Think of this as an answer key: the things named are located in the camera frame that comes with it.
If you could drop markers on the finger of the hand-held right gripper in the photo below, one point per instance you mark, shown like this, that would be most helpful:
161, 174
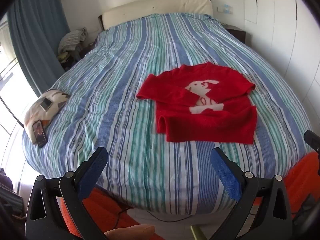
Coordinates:
313, 138

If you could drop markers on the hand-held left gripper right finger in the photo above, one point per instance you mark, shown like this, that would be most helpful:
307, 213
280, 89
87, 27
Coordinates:
226, 172

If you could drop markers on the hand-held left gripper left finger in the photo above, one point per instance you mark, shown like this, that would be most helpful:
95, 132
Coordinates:
92, 172

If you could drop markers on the red sweater with white print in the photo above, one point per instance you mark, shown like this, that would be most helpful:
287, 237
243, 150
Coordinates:
212, 125

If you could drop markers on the dark clothes pile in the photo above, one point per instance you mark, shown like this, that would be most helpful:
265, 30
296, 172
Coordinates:
70, 58

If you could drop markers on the person's left hand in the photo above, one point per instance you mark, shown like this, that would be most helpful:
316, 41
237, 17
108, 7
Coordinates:
130, 233

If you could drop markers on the orange rug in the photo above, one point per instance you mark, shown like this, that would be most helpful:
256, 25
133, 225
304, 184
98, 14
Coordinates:
107, 212

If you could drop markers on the black smartphone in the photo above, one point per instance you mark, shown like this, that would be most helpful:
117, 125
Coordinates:
40, 133

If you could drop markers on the olive green strip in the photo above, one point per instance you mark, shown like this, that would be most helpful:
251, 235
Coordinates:
198, 233

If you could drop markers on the patterned pillow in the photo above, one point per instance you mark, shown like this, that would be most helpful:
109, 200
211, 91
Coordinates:
58, 100

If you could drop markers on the blue green striped bedspread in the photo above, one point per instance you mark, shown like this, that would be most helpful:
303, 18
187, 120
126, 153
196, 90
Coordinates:
125, 80

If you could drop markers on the white wardrobe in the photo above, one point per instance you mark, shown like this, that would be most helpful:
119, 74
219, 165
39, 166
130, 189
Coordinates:
275, 30

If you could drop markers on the window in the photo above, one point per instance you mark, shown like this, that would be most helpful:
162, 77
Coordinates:
10, 80

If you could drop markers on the dark wooden nightstand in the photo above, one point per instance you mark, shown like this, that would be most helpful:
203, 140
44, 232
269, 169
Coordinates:
237, 33

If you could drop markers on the teal curtain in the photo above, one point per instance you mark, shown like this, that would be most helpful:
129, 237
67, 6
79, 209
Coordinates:
32, 30

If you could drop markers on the cream padded headboard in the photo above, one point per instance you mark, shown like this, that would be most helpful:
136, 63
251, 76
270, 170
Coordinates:
155, 6

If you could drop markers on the wall sockets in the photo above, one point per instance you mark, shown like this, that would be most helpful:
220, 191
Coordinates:
225, 8

